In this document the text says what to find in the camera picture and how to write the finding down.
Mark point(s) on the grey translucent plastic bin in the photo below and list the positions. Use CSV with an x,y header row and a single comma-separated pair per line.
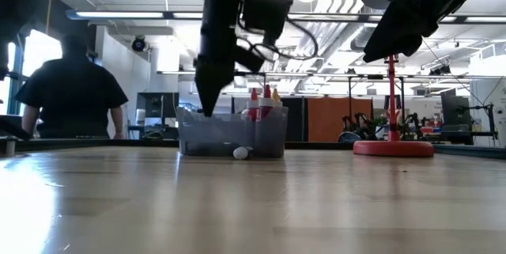
x,y
213,135

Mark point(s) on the yellow food coloring bottle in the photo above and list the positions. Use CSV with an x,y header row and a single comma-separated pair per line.
x,y
276,95

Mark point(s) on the overhead light bar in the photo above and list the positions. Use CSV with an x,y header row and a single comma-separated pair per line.
x,y
118,14

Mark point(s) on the black computer monitor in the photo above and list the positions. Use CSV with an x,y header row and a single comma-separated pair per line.
x,y
158,105

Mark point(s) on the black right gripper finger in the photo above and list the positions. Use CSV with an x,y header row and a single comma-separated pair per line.
x,y
399,32

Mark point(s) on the person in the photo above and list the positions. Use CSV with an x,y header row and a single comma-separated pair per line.
x,y
71,95

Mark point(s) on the red desk lamp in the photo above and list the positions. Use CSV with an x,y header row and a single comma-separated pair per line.
x,y
393,149

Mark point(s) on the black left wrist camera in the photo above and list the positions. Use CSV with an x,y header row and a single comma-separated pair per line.
x,y
266,12

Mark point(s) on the black ceiling spotlight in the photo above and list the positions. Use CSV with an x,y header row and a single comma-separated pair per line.
x,y
138,43

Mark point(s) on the large bright window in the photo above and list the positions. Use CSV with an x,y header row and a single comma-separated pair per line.
x,y
39,48

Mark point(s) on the orange food coloring bottle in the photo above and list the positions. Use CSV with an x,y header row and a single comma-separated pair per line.
x,y
253,103

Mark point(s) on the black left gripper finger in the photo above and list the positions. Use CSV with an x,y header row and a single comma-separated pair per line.
x,y
213,84

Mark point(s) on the black aluminium table frame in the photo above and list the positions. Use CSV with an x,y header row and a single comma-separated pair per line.
x,y
150,142

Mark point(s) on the red food coloring bottle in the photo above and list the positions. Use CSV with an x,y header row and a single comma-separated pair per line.
x,y
266,103

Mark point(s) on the orange partition wall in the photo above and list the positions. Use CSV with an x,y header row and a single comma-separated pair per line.
x,y
328,119

